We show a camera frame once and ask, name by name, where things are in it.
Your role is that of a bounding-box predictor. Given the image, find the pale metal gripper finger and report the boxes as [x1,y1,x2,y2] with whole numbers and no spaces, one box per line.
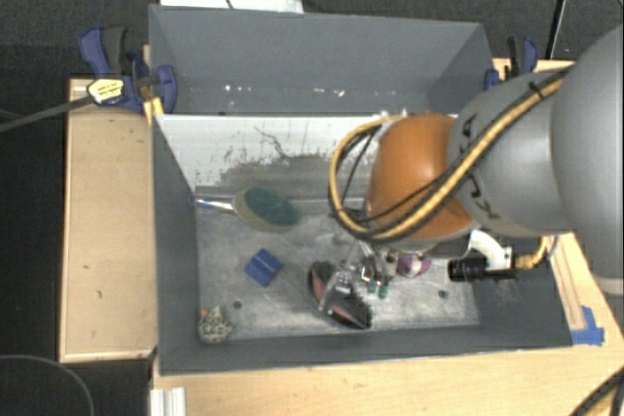
[318,272,351,313]
[335,284,366,309]

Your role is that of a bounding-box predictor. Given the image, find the black and red sunglasses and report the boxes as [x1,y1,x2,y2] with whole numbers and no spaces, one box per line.
[306,259,373,331]

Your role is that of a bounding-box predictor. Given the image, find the purple and white small toy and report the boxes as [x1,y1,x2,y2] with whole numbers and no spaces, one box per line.
[395,252,433,280]

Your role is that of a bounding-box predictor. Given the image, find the blue flat block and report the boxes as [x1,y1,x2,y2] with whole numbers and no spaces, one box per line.
[243,247,285,288]

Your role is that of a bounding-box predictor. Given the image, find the green round scrub brush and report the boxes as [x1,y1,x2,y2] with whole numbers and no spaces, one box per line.
[193,186,301,234]

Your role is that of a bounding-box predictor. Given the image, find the patterned beige small lump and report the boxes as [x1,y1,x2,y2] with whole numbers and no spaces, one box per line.
[196,304,235,345]

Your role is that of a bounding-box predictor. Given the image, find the grey metal bin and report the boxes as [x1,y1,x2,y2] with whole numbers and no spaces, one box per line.
[147,3,574,376]

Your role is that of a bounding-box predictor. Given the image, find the pale wood board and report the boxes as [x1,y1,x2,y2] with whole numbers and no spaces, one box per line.
[58,77,160,364]

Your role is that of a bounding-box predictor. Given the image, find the black cylinder on white bracket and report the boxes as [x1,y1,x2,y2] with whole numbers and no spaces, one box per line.
[447,228,519,284]

